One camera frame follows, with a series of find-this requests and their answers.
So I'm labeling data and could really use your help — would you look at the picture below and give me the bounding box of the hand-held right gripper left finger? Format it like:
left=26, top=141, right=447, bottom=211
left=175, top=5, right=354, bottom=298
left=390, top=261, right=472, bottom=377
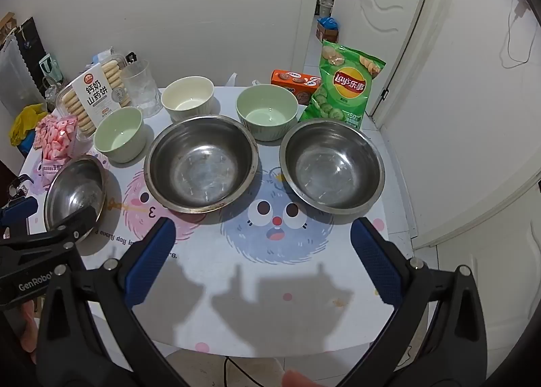
left=36, top=215, right=189, bottom=387

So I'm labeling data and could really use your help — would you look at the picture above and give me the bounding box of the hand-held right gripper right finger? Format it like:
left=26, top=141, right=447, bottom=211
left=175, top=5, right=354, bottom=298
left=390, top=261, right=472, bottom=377
left=338, top=217, right=496, bottom=387

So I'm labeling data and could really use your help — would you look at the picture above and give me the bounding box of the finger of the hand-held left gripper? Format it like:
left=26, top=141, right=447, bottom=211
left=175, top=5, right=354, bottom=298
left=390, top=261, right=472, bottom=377
left=42, top=205, right=98, bottom=251
left=0, top=175, right=39, bottom=230

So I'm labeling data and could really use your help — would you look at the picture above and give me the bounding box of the small steel bowl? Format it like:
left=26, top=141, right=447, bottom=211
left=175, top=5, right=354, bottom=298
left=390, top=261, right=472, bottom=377
left=43, top=156, right=107, bottom=245

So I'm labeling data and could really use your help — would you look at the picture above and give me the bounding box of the small green ribbed bowl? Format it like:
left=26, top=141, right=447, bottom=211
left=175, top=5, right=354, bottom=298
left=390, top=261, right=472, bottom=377
left=93, top=107, right=147, bottom=164

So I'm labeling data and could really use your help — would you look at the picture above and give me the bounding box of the medium steel bowl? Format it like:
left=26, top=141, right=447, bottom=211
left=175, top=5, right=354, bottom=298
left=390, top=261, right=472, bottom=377
left=279, top=118, right=386, bottom=216

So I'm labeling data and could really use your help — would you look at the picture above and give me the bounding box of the large stained steel bowl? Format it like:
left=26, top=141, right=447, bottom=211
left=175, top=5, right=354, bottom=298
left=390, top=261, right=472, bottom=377
left=144, top=115, right=259, bottom=215

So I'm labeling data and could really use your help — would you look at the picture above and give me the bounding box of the cream ribbed bowl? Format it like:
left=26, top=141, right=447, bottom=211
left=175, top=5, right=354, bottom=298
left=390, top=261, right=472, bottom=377
left=161, top=76, right=216, bottom=122

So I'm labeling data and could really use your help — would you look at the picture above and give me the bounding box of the large green ribbed bowl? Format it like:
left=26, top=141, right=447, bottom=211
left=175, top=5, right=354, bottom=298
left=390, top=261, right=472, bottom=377
left=235, top=84, right=299, bottom=142

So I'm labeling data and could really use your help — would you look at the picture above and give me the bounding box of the person's left hand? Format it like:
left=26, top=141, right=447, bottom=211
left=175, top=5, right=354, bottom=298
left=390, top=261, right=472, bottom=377
left=19, top=300, right=42, bottom=354

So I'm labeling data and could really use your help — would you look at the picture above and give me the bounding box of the pink candy bag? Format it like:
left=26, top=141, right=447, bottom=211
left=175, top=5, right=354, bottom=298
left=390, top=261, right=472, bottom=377
left=36, top=114, right=82, bottom=194

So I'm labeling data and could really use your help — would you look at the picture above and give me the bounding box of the cartoon printed tablecloth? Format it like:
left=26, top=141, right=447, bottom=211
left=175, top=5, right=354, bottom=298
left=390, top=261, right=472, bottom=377
left=19, top=85, right=414, bottom=349

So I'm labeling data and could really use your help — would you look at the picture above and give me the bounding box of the clear plastic biscuit box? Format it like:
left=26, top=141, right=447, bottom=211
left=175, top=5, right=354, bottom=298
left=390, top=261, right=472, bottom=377
left=55, top=53, right=133, bottom=136

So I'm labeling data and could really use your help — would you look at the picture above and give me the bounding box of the clear glass cup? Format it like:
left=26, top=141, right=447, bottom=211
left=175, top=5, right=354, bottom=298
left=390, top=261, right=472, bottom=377
left=121, top=60, right=164, bottom=119

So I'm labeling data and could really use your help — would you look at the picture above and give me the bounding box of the green chips bag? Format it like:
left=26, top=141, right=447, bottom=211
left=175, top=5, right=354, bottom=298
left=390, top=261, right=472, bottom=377
left=298, top=40, right=386, bottom=131

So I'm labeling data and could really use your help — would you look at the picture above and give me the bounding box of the orange cookie box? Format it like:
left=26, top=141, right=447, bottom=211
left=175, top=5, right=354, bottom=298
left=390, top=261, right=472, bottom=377
left=270, top=69, right=324, bottom=106

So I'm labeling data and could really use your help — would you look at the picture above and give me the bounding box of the white door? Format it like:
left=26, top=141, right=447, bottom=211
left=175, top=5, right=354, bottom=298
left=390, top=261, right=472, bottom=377
left=329, top=0, right=440, bottom=117

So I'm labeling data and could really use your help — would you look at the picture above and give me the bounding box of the cardboard box with blue item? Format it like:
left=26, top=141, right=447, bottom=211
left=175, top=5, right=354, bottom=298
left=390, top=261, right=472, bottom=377
left=315, top=17, right=340, bottom=43

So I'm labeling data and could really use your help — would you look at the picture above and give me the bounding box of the black floor cable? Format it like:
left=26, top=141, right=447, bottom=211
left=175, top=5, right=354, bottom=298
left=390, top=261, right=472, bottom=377
left=223, top=354, right=273, bottom=387

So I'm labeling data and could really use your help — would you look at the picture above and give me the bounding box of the white charger cable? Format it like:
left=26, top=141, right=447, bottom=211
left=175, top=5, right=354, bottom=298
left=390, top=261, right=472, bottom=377
left=499, top=0, right=532, bottom=67

